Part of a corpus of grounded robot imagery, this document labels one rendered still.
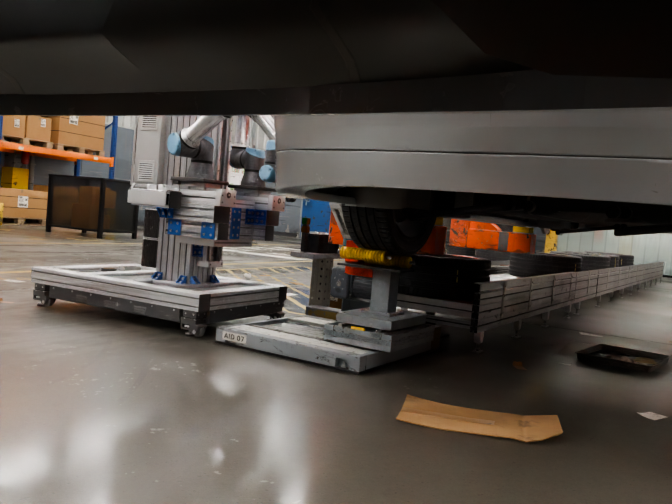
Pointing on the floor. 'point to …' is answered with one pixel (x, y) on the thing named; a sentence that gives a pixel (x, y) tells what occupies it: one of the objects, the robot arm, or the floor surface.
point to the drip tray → (645, 361)
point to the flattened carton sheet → (479, 420)
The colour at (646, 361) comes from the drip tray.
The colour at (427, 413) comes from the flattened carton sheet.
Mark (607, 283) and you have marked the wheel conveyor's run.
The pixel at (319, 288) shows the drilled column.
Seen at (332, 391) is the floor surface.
